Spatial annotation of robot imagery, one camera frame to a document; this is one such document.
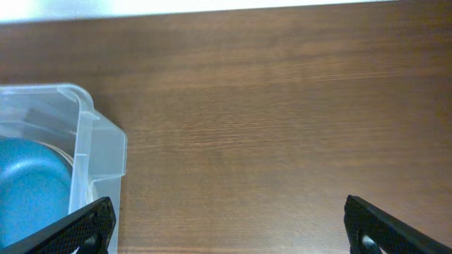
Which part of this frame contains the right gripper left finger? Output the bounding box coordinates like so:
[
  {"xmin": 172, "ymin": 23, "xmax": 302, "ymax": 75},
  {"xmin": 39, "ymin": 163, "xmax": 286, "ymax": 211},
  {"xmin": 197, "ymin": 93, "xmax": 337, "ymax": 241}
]
[{"xmin": 1, "ymin": 197, "xmax": 117, "ymax": 254}]

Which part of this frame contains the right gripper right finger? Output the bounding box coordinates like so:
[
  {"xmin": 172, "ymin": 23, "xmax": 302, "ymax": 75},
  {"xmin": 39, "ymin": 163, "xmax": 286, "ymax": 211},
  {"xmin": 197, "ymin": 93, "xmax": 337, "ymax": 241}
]
[{"xmin": 344, "ymin": 195, "xmax": 451, "ymax": 254}]

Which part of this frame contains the blue plate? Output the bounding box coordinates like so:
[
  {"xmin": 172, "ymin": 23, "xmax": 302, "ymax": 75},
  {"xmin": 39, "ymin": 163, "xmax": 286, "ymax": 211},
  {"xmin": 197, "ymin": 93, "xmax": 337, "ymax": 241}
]
[{"xmin": 1, "ymin": 138, "xmax": 71, "ymax": 248}]

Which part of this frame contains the cream plate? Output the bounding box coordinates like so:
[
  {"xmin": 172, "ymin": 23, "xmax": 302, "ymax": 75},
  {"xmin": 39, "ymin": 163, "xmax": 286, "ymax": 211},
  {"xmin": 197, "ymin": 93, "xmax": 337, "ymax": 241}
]
[{"xmin": 45, "ymin": 140, "xmax": 98, "ymax": 198}]

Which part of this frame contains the clear plastic storage bin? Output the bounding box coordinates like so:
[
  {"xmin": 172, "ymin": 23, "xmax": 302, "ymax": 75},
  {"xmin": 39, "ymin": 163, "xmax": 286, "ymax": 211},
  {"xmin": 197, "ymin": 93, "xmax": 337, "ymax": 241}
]
[{"xmin": 0, "ymin": 83, "xmax": 128, "ymax": 254}]

